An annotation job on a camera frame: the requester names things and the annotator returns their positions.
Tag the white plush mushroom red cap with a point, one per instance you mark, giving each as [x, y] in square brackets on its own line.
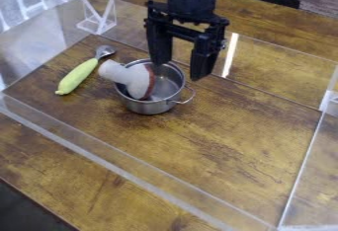
[136, 77]

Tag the clear acrylic enclosure wall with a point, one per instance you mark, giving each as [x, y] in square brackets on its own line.
[242, 160]

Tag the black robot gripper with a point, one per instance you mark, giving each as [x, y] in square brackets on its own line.
[188, 20]

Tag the clear acrylic triangular bracket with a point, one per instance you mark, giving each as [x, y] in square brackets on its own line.
[98, 24]

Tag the yellow-green handled metal spoon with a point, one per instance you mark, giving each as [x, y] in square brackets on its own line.
[79, 73]

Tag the small silver metal pot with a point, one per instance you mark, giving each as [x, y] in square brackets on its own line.
[170, 92]

